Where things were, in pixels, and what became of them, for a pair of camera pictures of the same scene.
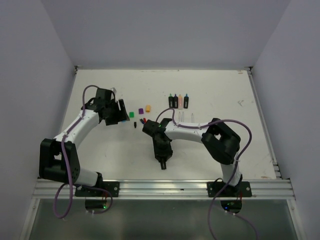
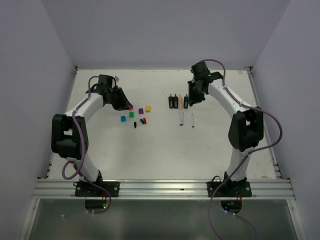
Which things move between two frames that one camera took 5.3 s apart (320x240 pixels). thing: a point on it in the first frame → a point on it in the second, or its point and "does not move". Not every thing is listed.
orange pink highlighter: x=180 y=102 does not move
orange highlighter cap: x=148 y=108 does not move
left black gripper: x=115 y=120 → x=123 y=99
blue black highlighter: x=186 y=100 does not move
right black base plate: x=242 y=189 does not move
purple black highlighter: x=175 y=101 does not move
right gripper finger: x=163 y=164 → x=192 y=92
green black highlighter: x=171 y=101 does not move
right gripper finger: x=164 y=163 → x=200 y=96
